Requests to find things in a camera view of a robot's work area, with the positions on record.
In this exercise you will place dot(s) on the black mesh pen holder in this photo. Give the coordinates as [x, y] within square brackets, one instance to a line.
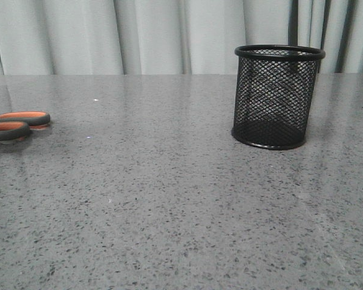
[275, 85]

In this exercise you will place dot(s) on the light grey curtain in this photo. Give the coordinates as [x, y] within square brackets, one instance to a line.
[170, 37]

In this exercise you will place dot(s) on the grey and orange scissors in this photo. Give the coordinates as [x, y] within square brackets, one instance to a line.
[17, 125]

